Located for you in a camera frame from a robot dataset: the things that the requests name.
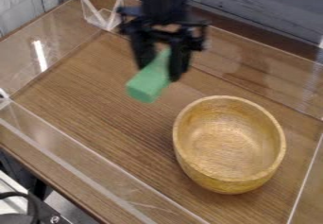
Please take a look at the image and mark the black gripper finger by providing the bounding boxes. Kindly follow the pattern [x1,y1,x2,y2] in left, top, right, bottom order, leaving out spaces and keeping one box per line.
[170,40,192,82]
[130,31,156,69]

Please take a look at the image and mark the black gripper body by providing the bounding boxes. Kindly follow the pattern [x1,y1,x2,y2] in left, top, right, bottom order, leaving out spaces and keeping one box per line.
[117,0,210,51]

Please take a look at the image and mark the green rectangular block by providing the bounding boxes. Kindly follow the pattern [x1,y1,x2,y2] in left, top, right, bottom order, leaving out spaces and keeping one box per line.
[127,48,171,103]

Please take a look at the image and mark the brown wooden bowl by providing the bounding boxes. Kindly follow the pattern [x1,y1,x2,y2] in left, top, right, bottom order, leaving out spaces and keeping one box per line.
[174,95,287,195]

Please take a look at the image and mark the black metal stand base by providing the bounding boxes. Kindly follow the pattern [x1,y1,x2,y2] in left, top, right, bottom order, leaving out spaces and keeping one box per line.
[27,200,68,224]

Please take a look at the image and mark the clear acrylic corner bracket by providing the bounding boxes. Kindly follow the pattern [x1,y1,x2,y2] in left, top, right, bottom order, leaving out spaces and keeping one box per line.
[80,0,124,31]

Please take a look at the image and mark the clear acrylic tray wall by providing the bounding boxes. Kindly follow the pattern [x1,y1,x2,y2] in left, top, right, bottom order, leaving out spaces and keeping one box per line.
[0,0,323,224]

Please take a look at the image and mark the black cable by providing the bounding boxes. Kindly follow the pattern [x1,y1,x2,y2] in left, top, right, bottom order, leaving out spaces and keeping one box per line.
[0,191,41,224]

